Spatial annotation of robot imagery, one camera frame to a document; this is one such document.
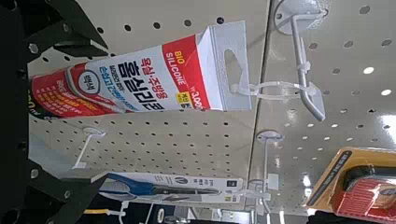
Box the white peg hook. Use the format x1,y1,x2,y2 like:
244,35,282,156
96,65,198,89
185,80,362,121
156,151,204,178
274,0,327,122
72,126,107,171
255,130,285,216

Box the beige pegboard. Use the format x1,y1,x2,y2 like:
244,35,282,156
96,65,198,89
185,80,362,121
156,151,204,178
27,0,272,213

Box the yellow handled paint roller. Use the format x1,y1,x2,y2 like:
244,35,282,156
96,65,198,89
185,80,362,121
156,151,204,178
83,208,110,217

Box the glossy beige pegboard panel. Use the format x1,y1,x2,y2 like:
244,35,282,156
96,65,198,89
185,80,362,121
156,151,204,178
248,0,396,216

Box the red white glue tube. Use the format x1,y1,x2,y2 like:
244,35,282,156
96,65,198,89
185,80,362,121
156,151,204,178
29,21,252,119

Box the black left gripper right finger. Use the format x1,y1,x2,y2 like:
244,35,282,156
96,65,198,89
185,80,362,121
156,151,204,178
27,0,110,63

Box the blue scissors in card package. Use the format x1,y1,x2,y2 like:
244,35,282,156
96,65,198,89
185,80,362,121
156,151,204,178
92,172,245,204

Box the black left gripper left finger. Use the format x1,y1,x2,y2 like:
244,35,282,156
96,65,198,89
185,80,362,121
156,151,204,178
27,158,108,224

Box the red tool in yellow package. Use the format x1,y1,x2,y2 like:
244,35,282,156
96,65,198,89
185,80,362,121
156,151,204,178
303,147,396,224

